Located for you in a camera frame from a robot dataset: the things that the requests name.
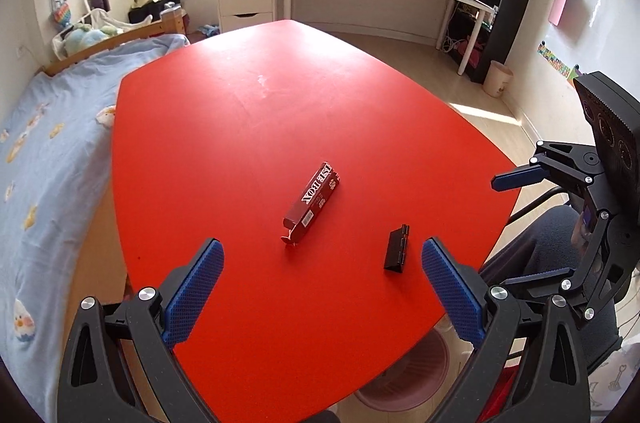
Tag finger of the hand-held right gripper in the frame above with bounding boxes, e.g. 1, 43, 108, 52
500, 267, 601, 329
491, 140, 603, 193

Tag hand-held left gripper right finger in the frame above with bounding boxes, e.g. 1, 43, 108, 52
421, 237, 592, 423

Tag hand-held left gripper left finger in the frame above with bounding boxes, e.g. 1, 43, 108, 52
57, 237, 226, 423

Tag small black box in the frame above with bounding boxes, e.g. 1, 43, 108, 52
383, 224, 412, 275

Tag pink waste bin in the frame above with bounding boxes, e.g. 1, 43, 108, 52
352, 328, 468, 411

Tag red carton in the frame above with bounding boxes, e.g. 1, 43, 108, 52
281, 162, 342, 249

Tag person's dark trousers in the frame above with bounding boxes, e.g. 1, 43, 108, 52
480, 203, 623, 369

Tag beige waste bin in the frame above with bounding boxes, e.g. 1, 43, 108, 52
482, 60, 514, 98

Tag light printed cloth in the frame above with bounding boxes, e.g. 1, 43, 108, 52
585, 343, 640, 423

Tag bed with blue duvet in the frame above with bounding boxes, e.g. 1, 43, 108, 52
0, 34, 191, 404

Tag green blue plush toy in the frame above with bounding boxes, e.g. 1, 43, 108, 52
65, 26, 123, 54

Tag black storage bin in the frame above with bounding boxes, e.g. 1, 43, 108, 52
128, 0, 182, 24

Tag rainbow hanging bag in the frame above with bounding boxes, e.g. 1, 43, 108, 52
50, 3, 73, 29

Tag colourful wall sticker strip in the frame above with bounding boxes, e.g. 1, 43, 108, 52
537, 42, 583, 79

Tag white cables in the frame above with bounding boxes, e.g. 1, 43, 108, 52
442, 3, 481, 54

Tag pink wall pocket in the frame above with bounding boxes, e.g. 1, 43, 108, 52
547, 0, 573, 26

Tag wooden bed frame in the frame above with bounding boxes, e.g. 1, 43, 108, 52
37, 10, 190, 76

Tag white cradle frame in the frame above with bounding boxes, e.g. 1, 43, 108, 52
55, 0, 153, 54

